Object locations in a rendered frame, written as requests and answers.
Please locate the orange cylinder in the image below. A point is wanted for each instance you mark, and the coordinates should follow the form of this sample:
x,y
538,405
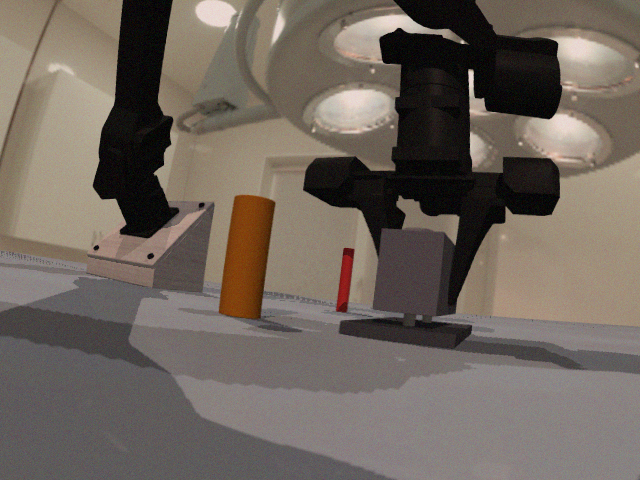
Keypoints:
x,y
246,256

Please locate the red peg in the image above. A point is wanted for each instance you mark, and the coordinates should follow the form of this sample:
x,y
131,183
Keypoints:
x,y
345,280

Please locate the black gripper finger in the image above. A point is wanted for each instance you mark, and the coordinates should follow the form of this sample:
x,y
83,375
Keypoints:
x,y
379,212
476,217

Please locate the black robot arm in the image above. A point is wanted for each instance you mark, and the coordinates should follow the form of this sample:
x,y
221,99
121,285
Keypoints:
x,y
514,75

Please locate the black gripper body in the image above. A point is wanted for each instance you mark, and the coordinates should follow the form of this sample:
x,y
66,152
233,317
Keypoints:
x,y
433,148

